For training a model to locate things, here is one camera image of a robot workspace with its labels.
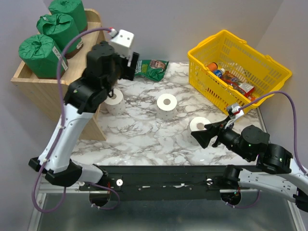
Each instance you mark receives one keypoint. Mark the green chips bag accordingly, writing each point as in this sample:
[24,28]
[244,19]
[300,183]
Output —
[151,69]

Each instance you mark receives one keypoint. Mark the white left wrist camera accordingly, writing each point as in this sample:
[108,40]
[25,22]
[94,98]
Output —
[121,41]

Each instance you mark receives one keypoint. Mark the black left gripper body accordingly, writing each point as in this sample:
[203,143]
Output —
[121,64]

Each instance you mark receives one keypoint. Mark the blue label bottle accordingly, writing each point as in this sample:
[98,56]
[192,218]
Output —
[219,72]

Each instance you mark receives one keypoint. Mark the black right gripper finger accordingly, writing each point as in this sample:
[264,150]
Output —
[218,124]
[204,137]

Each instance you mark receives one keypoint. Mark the wooden shelf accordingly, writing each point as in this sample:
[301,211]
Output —
[44,92]

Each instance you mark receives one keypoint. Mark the green roll with picture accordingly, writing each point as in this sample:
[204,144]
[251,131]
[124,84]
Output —
[41,54]

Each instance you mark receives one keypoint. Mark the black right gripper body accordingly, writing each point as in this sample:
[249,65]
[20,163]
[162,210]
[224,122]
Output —
[228,137]

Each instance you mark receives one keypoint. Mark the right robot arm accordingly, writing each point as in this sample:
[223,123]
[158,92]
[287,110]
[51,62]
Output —
[280,174]

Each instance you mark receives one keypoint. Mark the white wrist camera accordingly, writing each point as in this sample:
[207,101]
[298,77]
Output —
[121,41]
[235,112]

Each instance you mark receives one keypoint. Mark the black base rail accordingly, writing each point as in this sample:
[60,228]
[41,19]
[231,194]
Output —
[136,183]

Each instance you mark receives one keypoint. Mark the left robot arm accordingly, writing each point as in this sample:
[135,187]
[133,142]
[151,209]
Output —
[81,102]

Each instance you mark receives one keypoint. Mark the white dotted roll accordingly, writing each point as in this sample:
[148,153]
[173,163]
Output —
[196,124]
[166,106]
[115,105]

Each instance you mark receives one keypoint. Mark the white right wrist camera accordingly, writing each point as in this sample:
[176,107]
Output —
[235,112]

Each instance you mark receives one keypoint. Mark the red white box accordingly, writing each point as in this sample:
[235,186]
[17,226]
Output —
[246,89]

